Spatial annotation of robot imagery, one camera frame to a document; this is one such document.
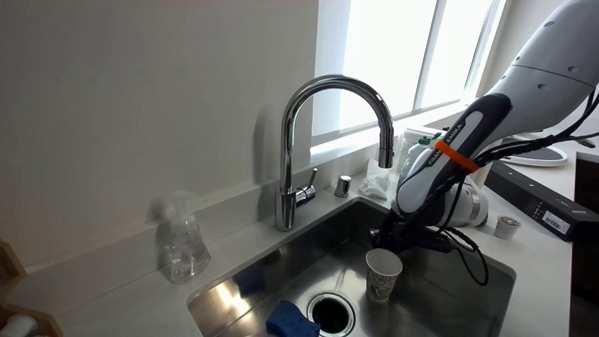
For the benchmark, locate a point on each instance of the window with white blind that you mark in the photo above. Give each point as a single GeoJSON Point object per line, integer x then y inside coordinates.
{"type": "Point", "coordinates": [387, 57]}

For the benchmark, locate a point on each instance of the black appliance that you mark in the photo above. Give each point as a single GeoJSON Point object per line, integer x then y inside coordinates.
{"type": "Point", "coordinates": [587, 237]}

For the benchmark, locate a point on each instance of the white round plate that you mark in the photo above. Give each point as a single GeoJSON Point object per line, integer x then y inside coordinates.
{"type": "Point", "coordinates": [536, 158]}

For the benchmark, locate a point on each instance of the stainless steel sink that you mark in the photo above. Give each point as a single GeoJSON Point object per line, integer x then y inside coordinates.
{"type": "Point", "coordinates": [437, 293]}

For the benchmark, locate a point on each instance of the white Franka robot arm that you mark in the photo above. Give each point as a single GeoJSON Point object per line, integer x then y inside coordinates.
{"type": "Point", "coordinates": [536, 81]}

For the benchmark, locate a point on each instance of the long black box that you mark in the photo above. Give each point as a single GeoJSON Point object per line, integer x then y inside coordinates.
{"type": "Point", "coordinates": [531, 199]}

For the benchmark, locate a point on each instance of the blue sponge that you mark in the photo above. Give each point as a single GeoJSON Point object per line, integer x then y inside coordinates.
{"type": "Point", "coordinates": [291, 319]}

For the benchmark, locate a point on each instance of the round sink drain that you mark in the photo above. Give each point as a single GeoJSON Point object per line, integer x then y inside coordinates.
{"type": "Point", "coordinates": [330, 315]}

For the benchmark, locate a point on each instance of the clear plastic bottle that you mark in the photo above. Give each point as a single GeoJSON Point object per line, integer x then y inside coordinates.
{"type": "Point", "coordinates": [183, 250]}

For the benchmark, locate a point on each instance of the white paper towel roll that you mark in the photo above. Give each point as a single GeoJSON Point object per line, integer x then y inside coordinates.
{"type": "Point", "coordinates": [465, 209]}

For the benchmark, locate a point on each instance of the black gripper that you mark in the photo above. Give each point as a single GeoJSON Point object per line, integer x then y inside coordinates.
{"type": "Point", "coordinates": [418, 235]}

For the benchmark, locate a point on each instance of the small chrome cylinder cap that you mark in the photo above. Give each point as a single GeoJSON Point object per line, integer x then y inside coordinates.
{"type": "Point", "coordinates": [343, 188]}

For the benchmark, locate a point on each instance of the small coffee pod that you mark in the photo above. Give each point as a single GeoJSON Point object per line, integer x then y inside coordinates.
{"type": "Point", "coordinates": [506, 227]}

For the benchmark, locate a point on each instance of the patterned paper cup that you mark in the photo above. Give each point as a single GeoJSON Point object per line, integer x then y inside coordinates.
{"type": "Point", "coordinates": [383, 278]}

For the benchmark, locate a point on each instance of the chrome gooseneck faucet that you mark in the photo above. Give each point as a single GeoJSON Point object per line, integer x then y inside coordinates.
{"type": "Point", "coordinates": [287, 175]}

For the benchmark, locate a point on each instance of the clear bottle green label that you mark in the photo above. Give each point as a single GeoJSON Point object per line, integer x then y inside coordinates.
{"type": "Point", "coordinates": [415, 162]}

